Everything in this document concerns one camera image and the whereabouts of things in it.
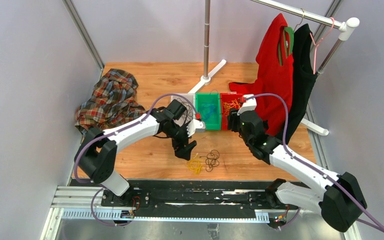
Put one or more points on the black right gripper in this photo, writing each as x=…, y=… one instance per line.
x=232, y=118

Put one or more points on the red plastic bin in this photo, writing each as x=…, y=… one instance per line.
x=228, y=101

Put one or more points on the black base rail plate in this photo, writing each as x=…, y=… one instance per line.
x=192, y=199

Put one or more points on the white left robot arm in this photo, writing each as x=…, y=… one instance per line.
x=97, y=154

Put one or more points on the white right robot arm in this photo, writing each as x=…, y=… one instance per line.
x=338, y=198

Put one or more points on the red sweater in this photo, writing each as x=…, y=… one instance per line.
x=274, y=75

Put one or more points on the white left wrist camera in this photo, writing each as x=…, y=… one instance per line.
x=195, y=126

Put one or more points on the silver clothes rack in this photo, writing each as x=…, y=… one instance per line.
x=346, y=29

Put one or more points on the green plastic bin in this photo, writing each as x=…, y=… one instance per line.
x=209, y=107

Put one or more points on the aluminium frame rail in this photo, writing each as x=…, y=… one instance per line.
x=70, y=219

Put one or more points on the black garment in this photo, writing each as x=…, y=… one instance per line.
x=304, y=79

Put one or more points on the plaid shirt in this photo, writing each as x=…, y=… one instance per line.
x=112, y=103

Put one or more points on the green hanger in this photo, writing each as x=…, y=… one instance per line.
x=286, y=46

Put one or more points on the white plastic bin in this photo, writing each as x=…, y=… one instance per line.
x=188, y=101

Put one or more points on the pink hanger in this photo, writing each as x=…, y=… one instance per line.
x=317, y=44

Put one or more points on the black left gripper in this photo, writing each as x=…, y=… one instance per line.
x=185, y=151

